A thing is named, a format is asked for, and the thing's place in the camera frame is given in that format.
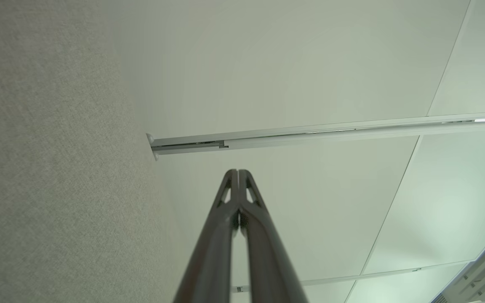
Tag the thin white ceiling rail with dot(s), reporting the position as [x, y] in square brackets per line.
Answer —
[352, 277]

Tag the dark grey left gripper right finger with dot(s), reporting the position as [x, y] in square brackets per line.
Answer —
[267, 261]

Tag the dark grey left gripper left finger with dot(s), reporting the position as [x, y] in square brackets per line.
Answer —
[209, 261]

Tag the grey metal ceiling beam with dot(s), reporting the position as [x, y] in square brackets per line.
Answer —
[482, 273]

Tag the white ceiling track rail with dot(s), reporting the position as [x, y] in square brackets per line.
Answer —
[310, 135]

